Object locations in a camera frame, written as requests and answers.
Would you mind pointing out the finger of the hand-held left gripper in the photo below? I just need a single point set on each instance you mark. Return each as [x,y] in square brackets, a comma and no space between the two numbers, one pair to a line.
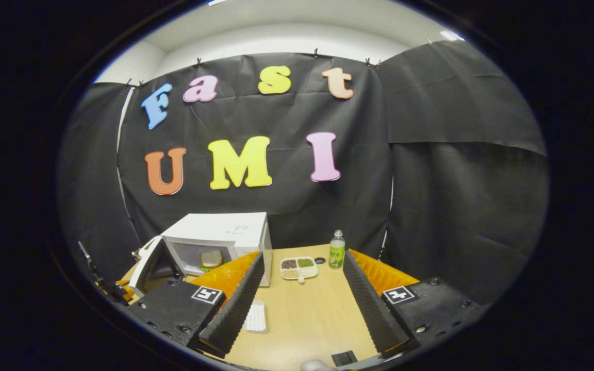
[127,288]

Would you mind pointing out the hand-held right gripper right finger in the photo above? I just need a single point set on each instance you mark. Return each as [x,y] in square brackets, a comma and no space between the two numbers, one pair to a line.
[374,309]

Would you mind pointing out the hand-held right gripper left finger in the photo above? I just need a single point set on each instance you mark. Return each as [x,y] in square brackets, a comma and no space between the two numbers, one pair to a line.
[237,312]

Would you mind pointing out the lettuce sandwich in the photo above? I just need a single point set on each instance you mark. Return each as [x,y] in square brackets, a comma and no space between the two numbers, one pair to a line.
[211,258]

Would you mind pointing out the white microwave oven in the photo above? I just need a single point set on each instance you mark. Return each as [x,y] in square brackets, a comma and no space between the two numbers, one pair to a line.
[214,226]

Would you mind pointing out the white plastic tray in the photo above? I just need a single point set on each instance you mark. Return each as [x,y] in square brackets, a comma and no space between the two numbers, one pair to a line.
[257,317]

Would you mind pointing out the green drink bottle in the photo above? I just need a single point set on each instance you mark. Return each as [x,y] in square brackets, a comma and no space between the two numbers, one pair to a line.
[336,253]

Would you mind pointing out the divided dish of beans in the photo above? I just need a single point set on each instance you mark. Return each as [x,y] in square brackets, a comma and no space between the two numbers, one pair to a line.
[298,268]

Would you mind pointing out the black backdrop cloth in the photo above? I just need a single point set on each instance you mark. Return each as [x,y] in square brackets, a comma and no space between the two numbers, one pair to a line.
[286,118]

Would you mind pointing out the row of black cloth clips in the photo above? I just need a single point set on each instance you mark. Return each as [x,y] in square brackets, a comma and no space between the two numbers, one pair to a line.
[198,62]

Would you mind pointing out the small ceiling light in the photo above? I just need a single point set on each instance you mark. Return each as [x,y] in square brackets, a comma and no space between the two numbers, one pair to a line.
[452,35]

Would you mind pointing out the long ceiling light panel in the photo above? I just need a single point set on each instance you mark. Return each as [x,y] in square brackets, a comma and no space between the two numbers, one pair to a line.
[217,2]

